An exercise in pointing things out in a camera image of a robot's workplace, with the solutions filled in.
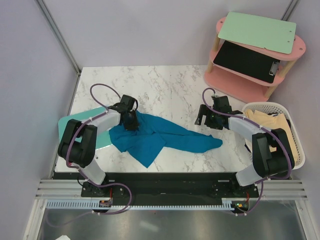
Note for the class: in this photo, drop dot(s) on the white cable duct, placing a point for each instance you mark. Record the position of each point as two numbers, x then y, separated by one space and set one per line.
95 204

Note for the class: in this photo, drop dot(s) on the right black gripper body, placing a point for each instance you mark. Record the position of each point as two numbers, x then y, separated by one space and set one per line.
212 120

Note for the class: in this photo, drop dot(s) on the beige t shirt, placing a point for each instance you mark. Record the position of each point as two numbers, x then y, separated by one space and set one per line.
275 121

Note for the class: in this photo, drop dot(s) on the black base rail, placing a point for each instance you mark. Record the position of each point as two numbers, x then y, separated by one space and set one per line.
170 188

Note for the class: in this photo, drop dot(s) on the aluminium extrusion rail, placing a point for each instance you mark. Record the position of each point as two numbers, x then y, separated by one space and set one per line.
272 190

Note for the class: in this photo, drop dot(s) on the pink three tier shelf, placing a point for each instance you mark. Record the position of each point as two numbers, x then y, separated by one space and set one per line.
243 87

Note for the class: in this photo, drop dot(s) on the green board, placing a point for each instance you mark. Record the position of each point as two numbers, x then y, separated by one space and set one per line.
258 31

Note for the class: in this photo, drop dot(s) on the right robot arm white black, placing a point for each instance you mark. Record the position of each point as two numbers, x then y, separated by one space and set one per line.
270 149

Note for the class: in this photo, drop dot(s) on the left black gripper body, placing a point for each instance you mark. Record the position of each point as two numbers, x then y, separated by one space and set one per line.
132 122

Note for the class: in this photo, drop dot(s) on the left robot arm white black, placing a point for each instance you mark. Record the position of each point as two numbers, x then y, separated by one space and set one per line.
78 143

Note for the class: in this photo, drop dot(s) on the aluminium frame post left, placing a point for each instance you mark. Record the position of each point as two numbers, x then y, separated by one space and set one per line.
58 35

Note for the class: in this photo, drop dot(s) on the black clipboard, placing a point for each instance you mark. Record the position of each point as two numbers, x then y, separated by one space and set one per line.
247 62

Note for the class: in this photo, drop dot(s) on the aluminium frame post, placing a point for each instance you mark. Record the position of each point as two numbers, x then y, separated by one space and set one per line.
288 11
58 35

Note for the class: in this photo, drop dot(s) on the blue t shirt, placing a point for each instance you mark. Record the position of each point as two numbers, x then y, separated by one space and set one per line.
155 133

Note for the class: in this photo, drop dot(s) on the teal cutting board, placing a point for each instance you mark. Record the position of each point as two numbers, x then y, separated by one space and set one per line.
62 125

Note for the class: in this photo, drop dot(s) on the aluminium frame post right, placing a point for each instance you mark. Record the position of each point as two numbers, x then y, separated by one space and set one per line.
288 11

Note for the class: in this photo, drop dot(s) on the white laundry basket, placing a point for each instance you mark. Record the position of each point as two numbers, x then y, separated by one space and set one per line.
272 108

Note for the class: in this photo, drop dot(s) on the white paper scrap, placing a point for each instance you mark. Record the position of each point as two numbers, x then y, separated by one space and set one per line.
63 237

